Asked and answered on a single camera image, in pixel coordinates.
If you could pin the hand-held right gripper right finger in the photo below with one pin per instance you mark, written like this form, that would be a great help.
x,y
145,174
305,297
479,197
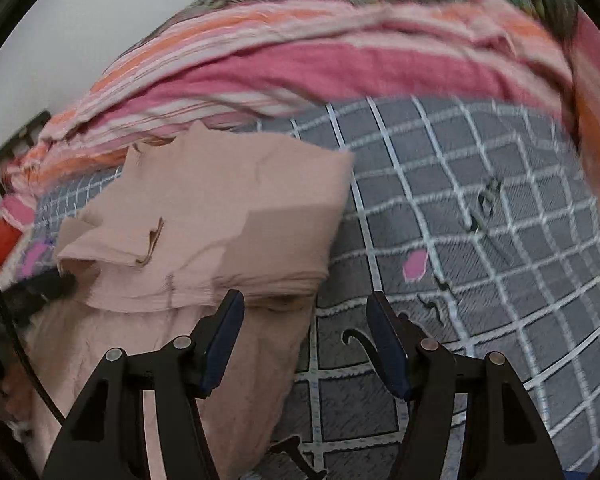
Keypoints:
x,y
387,345

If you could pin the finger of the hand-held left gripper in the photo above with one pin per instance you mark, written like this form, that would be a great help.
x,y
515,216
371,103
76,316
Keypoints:
x,y
50,286

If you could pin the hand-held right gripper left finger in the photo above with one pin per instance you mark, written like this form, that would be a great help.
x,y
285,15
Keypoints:
x,y
225,340

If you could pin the beige leggings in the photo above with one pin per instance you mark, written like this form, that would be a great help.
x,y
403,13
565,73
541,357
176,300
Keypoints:
x,y
205,210

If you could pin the red pillow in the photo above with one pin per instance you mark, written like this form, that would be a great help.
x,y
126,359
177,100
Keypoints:
x,y
2,242

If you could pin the pink towel pillow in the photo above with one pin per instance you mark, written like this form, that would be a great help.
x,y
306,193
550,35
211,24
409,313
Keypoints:
x,y
17,208

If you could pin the grey checked star blanket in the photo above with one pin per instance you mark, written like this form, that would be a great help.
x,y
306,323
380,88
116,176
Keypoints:
x,y
455,260

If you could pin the pink orange striped quilt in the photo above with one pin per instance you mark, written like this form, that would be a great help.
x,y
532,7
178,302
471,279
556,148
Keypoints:
x,y
330,65

